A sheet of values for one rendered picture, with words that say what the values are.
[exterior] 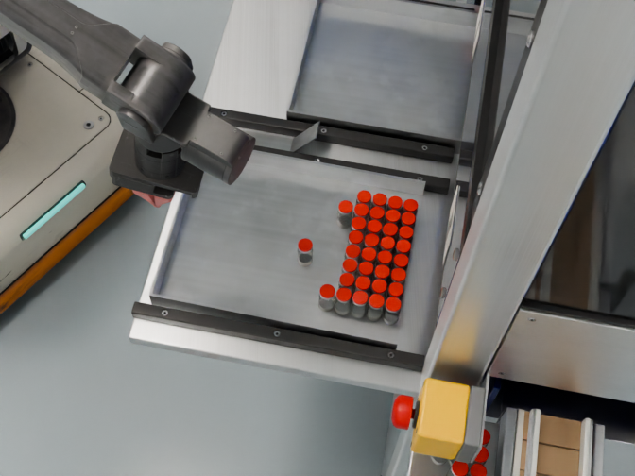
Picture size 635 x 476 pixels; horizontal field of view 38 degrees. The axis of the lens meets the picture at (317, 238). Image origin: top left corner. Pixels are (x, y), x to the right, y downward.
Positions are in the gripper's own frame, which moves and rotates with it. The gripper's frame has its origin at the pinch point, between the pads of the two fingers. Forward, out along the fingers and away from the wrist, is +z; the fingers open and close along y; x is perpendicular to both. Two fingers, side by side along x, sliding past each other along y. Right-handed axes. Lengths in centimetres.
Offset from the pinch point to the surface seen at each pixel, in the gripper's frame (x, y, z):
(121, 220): 54, -23, 112
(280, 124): 27.2, 11.6, 16.0
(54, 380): 10, -25, 113
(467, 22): 54, 37, 13
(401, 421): -18.9, 34.5, 2.7
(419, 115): 34.7, 32.1, 14.6
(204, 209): 11.3, 4.1, 19.3
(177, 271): 0.6, 3.0, 19.7
